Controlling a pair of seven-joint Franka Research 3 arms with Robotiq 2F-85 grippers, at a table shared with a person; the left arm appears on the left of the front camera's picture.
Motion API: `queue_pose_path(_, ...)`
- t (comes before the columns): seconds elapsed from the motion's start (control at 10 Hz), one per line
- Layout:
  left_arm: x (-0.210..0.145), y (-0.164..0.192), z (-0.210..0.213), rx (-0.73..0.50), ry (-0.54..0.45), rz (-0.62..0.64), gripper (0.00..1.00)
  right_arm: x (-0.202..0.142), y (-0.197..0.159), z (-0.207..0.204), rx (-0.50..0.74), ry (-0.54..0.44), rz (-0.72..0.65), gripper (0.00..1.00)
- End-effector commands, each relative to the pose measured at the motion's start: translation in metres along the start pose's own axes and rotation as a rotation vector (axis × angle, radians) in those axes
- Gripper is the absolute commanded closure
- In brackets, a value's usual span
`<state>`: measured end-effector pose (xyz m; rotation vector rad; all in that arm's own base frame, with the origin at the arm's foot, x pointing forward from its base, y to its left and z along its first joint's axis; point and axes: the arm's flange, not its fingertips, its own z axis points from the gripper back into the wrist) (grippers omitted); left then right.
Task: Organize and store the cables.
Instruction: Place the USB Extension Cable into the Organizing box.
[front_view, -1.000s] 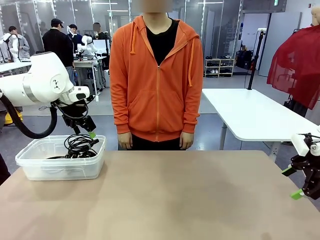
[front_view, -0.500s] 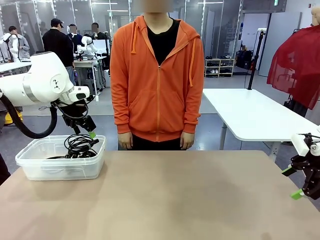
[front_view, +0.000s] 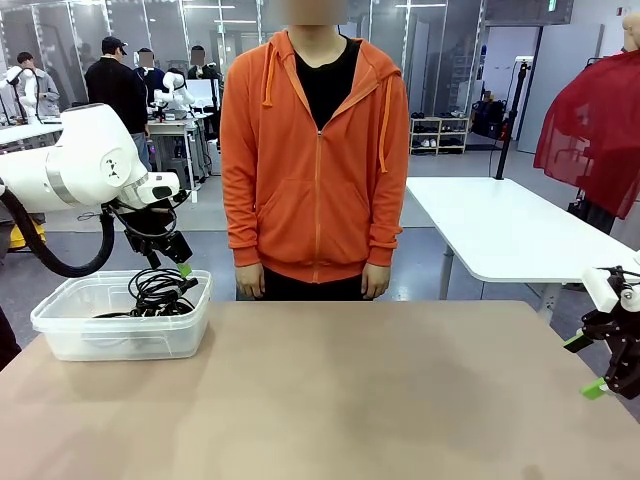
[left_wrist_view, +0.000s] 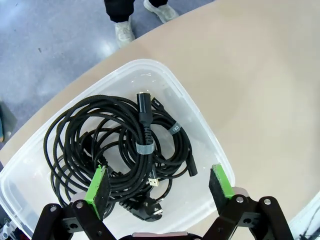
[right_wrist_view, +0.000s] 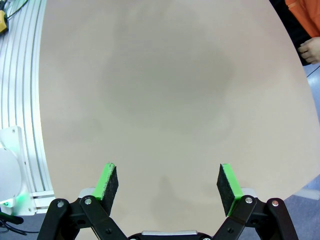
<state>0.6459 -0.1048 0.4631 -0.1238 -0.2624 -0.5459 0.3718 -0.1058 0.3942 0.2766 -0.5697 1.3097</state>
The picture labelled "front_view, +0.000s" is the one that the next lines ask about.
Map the black cable with barrel connector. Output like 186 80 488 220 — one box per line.
127 268 200 307

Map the black mannequin stand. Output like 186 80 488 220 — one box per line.
567 187 617 236

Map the person's left hand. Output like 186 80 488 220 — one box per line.
359 262 392 301

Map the grey plastic stool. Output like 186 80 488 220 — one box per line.
167 155 194 190

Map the grey workbench desk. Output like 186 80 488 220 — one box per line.
144 112 214 191

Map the person in dark blue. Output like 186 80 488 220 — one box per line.
134 48 166 101

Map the person in black top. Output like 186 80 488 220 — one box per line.
187 45 221 84

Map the white background table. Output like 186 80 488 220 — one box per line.
405 176 640 321

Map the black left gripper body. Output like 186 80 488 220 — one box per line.
123 223 177 255

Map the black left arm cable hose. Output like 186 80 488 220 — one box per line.
0 188 117 279

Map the white robot with round head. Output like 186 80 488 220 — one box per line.
4 64 44 124

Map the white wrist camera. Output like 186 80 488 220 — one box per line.
582 266 640 312
133 170 181 205

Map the dark rounded object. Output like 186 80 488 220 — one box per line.
0 304 22 372

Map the wooden shoe rack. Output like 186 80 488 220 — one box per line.
409 116 471 156

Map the beige mannequin head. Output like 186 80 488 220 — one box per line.
621 9 640 54

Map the person in orange hoodie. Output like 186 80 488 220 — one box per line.
219 0 410 302

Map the black bags pile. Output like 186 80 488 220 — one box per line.
472 98 512 141

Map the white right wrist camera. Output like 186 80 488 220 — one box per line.
582 266 640 312

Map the red salon cape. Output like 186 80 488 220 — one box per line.
532 49 640 220

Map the clear plastic storage container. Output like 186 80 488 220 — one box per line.
29 269 214 362

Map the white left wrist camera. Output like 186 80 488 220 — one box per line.
133 170 181 205

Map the person in grey hoodie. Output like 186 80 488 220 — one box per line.
17 51 61 117

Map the person's right forearm orange sleeve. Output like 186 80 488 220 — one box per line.
224 197 265 269

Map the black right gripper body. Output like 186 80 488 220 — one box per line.
621 313 640 402

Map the long white desk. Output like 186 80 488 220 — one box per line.
0 114 66 151

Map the black tripod pole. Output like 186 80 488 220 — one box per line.
494 57 532 181

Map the man black sweater cap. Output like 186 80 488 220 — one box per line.
83 35 151 171

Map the yellow bag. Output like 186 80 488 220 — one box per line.
8 212 47 251

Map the person's right hand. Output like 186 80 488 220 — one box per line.
234 262 267 301

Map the white lit monitor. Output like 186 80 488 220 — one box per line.
185 79 217 109

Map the person's left forearm orange sleeve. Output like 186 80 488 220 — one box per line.
365 199 404 269

